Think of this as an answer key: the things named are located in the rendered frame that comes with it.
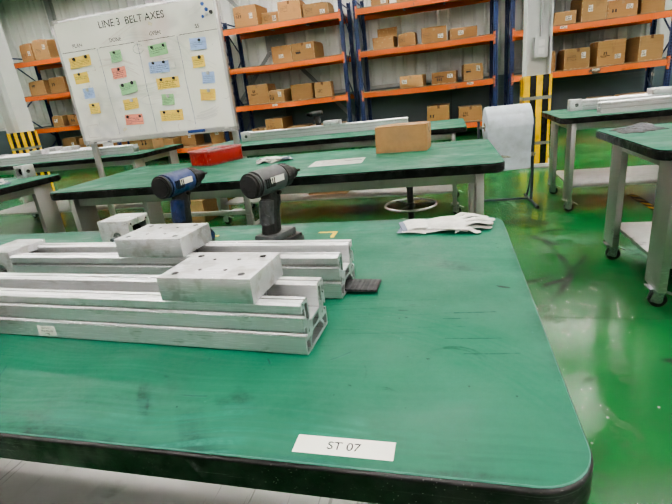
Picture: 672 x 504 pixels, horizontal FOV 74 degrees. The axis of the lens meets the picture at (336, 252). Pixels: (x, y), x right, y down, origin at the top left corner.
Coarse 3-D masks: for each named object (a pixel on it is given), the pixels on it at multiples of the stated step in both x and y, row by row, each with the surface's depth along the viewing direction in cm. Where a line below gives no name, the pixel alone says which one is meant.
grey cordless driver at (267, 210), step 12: (264, 168) 102; (276, 168) 103; (288, 168) 107; (240, 180) 100; (252, 180) 97; (264, 180) 98; (276, 180) 102; (288, 180) 107; (252, 192) 98; (264, 192) 99; (276, 192) 104; (264, 204) 102; (276, 204) 105; (264, 216) 103; (276, 216) 105; (264, 228) 104; (276, 228) 105; (288, 228) 108
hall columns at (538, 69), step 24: (528, 0) 516; (552, 0) 511; (0, 24) 708; (528, 24) 524; (552, 24) 519; (0, 48) 708; (528, 48) 544; (0, 72) 708; (528, 72) 553; (0, 96) 733; (528, 96) 548; (24, 120) 745; (24, 144) 742
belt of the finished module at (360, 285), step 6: (348, 282) 88; (354, 282) 88; (360, 282) 88; (366, 282) 87; (372, 282) 87; (378, 282) 87; (348, 288) 86; (354, 288) 85; (360, 288) 85; (366, 288) 85; (372, 288) 84
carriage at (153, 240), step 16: (160, 224) 101; (176, 224) 100; (192, 224) 98; (208, 224) 98; (128, 240) 92; (144, 240) 91; (160, 240) 90; (176, 240) 89; (192, 240) 93; (208, 240) 98; (128, 256) 94; (144, 256) 92; (160, 256) 91; (176, 256) 90
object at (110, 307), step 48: (0, 288) 84; (48, 288) 88; (96, 288) 84; (144, 288) 81; (288, 288) 72; (48, 336) 82; (96, 336) 78; (144, 336) 74; (192, 336) 72; (240, 336) 69; (288, 336) 66
